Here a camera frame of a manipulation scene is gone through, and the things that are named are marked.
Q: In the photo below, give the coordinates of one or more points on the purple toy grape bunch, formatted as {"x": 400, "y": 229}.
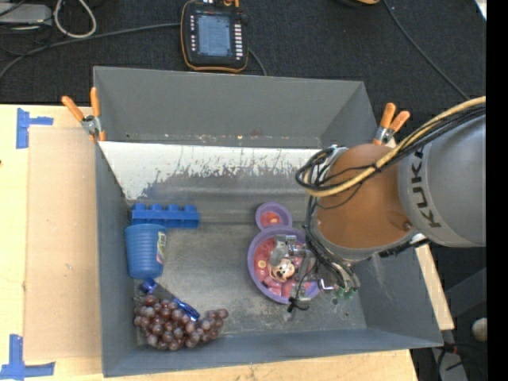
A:
{"x": 166, "y": 328}

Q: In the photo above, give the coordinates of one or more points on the blue toy building brick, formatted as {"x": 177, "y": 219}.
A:
{"x": 164, "y": 216}

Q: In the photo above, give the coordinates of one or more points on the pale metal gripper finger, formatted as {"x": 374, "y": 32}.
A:
{"x": 299, "y": 298}
{"x": 282, "y": 248}

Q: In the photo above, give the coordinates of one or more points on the brown cardboard board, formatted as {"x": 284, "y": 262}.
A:
{"x": 59, "y": 232}

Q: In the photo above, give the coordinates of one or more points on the blue ribbed plastic cup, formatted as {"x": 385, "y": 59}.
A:
{"x": 143, "y": 250}

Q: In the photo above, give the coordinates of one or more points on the purple mouse-shaped plate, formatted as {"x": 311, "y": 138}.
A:
{"x": 260, "y": 258}

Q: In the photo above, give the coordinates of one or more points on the grey metal bin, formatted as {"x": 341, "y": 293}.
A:
{"x": 222, "y": 276}

